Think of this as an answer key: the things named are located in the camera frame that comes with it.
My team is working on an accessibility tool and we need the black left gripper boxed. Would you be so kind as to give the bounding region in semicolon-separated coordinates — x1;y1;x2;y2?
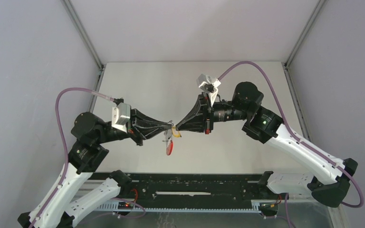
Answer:
97;107;173;144

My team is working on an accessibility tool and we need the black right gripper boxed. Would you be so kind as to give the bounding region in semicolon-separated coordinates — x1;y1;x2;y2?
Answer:
175;93;249;135

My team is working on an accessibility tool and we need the red-handled metal key holder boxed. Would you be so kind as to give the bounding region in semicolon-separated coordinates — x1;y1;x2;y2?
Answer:
163;120;173;156

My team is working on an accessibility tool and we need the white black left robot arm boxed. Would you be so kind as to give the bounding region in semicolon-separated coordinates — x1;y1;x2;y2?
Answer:
18;99;172;228

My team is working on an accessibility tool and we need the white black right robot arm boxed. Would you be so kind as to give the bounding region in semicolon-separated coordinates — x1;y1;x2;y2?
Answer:
176;82;358;208

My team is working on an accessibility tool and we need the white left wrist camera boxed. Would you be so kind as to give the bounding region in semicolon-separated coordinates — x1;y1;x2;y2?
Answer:
111;103;131;133

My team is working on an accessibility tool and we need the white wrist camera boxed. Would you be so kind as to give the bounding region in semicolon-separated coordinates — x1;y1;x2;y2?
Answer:
111;103;131;133
196;74;221;106

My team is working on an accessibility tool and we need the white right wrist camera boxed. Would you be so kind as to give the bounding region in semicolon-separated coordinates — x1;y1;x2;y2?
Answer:
196;74;221;106

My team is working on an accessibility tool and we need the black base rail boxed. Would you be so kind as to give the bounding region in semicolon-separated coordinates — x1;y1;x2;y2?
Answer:
91;172;289;209

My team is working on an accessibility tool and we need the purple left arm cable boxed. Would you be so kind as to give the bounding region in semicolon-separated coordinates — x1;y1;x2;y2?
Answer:
28;87;146;228

